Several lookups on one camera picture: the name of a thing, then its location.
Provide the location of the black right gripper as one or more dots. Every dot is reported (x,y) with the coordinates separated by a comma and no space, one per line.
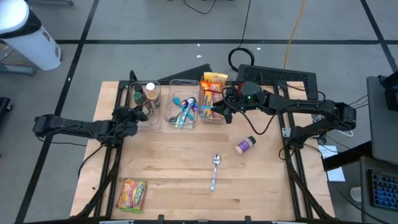
(234,102)

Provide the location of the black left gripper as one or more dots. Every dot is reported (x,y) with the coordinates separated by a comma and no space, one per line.
(126,123)

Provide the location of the red ramen packet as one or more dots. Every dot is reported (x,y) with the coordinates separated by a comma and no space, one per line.
(213,98)

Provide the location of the green spice jar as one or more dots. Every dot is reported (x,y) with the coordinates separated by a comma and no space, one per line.
(138,97)

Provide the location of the dark metal spoon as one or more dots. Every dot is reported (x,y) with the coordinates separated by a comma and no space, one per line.
(172,119)

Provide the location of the white label spice jar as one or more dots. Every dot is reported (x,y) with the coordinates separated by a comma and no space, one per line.
(150,86)

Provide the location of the teal plastic spoon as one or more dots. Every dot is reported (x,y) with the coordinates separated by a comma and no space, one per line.
(177,101)

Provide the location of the white purple lidded cup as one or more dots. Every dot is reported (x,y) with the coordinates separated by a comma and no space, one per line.
(245,145)

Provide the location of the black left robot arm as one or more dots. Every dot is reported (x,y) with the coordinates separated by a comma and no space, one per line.
(77,127)

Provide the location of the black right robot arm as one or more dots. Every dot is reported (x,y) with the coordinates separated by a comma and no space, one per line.
(311,105)

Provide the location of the clear plastic container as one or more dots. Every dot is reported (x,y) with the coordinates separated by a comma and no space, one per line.
(214,121)
(155,121)
(168,93)

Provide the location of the black flat panel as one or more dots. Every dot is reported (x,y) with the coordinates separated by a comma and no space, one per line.
(192,74)

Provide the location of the orange green ramen packet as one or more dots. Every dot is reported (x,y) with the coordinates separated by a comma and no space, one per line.
(132,196)

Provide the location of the black table clamp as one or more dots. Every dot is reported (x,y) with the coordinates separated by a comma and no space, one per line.
(247,219)
(160,218)

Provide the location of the black desk beam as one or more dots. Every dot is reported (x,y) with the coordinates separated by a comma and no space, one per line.
(342,157)

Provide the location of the white trash can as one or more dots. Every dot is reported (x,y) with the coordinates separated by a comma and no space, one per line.
(31,46)

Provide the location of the white paper sheet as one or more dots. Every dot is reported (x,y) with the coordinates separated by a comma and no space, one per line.
(335,174)

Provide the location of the grey metal base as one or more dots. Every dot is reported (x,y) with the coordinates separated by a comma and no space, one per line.
(15,70)

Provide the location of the black floor object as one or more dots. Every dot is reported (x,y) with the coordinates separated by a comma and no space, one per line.
(4,105)

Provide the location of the white computer mouse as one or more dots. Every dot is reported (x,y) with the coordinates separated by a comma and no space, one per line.
(356,194)

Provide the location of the grey rounded panel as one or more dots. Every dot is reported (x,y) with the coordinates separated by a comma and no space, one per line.
(382,130)

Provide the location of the black bag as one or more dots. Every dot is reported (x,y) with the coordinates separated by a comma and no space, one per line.
(390,93)

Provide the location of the backlit keyboard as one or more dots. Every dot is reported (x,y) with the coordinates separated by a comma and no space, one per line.
(384,189)

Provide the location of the black table frame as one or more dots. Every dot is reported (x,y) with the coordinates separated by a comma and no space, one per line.
(118,161)

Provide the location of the silver arm base bracket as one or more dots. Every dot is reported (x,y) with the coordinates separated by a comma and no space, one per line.
(285,132)

